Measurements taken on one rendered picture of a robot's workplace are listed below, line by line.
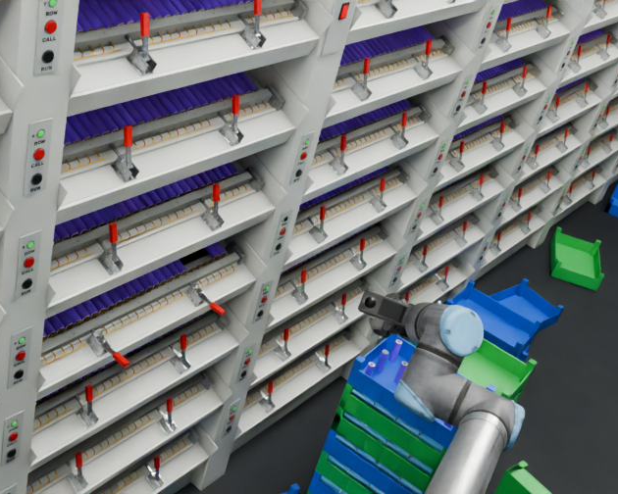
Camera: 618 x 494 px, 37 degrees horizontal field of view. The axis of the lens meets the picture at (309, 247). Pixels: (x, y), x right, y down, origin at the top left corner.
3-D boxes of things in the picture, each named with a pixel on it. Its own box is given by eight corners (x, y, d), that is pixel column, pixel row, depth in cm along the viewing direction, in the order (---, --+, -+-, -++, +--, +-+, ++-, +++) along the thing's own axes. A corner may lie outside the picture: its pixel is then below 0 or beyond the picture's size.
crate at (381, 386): (486, 410, 229) (496, 387, 225) (450, 451, 214) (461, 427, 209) (386, 347, 240) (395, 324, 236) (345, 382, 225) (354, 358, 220)
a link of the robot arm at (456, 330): (435, 345, 168) (458, 297, 170) (403, 338, 180) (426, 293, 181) (474, 368, 171) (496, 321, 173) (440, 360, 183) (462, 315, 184)
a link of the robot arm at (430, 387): (443, 426, 167) (473, 366, 169) (386, 398, 169) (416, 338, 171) (444, 430, 176) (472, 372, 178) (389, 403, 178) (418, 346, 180)
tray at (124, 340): (247, 289, 211) (267, 267, 205) (29, 404, 167) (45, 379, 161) (195, 223, 215) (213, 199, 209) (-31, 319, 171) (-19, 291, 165)
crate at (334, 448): (454, 474, 242) (464, 454, 238) (419, 518, 227) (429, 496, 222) (362, 412, 253) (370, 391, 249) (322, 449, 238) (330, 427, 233)
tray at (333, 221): (408, 205, 262) (437, 175, 253) (274, 276, 218) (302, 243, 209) (363, 153, 266) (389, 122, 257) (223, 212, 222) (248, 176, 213)
